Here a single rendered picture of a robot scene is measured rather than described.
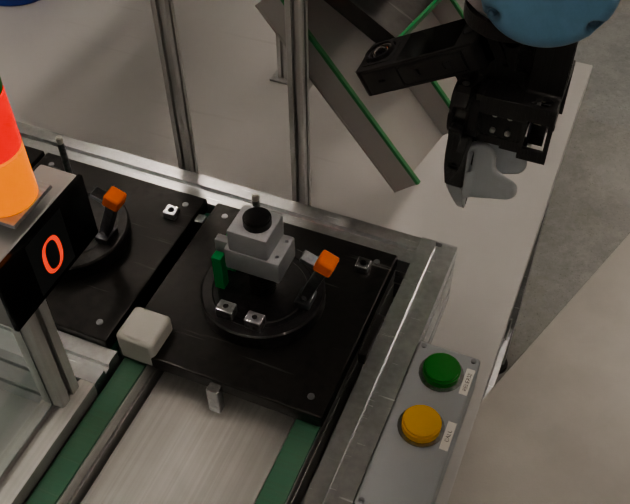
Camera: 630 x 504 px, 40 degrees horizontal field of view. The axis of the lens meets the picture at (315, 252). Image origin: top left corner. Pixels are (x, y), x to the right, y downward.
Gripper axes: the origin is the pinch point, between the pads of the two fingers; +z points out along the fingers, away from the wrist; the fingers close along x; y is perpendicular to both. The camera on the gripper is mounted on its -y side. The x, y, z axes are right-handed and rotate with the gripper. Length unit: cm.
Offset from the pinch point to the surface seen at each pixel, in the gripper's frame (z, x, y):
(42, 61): 33, 38, -81
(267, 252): 11.2, -4.2, -17.4
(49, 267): -0.6, -21.9, -28.5
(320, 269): 12.6, -3.2, -12.0
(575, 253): 119, 113, 14
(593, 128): 120, 167, 9
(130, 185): 21.9, 8.1, -43.2
